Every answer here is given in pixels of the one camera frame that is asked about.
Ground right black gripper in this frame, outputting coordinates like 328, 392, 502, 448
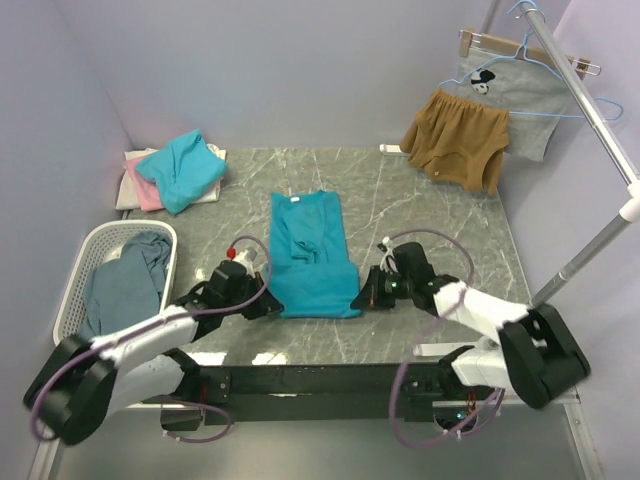
351, 265, 414, 311

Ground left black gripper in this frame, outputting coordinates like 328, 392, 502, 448
222, 270, 283, 319

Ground teal t shirt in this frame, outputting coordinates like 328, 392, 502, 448
267, 190, 361, 319

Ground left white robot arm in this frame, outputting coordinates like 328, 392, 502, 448
23, 258, 283, 446

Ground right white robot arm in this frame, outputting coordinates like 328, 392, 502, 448
351, 242, 591, 409

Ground grey-blue t shirt in basket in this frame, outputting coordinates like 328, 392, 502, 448
78, 231, 172, 339

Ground folded pink t shirt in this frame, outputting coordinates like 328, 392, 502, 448
125, 156, 164, 212

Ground folded cyan t shirt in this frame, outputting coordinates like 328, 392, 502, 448
135, 129, 228, 215

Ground folded white t shirt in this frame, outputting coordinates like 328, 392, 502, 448
115, 144, 227, 211

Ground white laundry basket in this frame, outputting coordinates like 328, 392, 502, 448
52, 219, 178, 345

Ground brown shorts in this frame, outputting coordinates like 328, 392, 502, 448
399, 89, 509, 195

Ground grey panda cloth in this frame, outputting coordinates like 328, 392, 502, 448
456, 49, 572, 162

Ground metal clothes rack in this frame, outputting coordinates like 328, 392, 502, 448
378, 0, 640, 358

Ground wooden clip hanger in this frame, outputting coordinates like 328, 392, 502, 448
459, 28, 602, 80

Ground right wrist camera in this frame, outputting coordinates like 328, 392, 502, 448
378, 237, 398, 273

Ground light blue wire hanger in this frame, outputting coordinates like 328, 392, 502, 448
459, 1, 624, 130

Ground aluminium rail frame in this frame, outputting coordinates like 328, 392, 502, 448
34, 395, 599, 479

